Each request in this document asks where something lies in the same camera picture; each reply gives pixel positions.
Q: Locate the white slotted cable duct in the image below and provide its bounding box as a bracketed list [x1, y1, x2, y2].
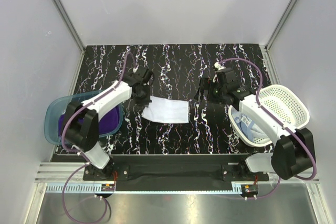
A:
[46, 183, 242, 195]

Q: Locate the purple towel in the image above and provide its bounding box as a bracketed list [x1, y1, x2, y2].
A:
[53, 104, 123, 138]

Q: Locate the white perforated laundry basket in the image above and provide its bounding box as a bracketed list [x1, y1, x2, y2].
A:
[228, 84, 310, 147]

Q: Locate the light blue towel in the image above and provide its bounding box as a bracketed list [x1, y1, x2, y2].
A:
[232, 110, 269, 144]

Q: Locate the left orange connector box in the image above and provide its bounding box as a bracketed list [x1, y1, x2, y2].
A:
[101, 183, 116, 192]

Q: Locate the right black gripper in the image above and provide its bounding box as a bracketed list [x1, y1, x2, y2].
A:
[194, 77, 227, 105]

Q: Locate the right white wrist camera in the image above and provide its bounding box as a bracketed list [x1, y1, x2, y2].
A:
[212, 62, 225, 83]

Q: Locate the blue transparent plastic bin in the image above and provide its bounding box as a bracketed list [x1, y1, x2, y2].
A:
[44, 90, 124, 145]

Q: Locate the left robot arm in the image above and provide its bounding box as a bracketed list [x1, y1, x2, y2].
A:
[60, 67, 154, 180]

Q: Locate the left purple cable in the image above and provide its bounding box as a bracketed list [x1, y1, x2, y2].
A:
[60, 50, 140, 221]

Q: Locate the orange connector box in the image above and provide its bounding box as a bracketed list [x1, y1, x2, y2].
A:
[242, 184, 259, 194]
[101, 183, 116, 192]

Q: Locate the right orange connector box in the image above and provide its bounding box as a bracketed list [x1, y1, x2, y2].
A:
[242, 184, 259, 194]

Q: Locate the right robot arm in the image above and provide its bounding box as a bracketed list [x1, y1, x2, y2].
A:
[195, 66, 317, 180]

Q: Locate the white towel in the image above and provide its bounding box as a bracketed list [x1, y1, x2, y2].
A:
[142, 96, 189, 124]

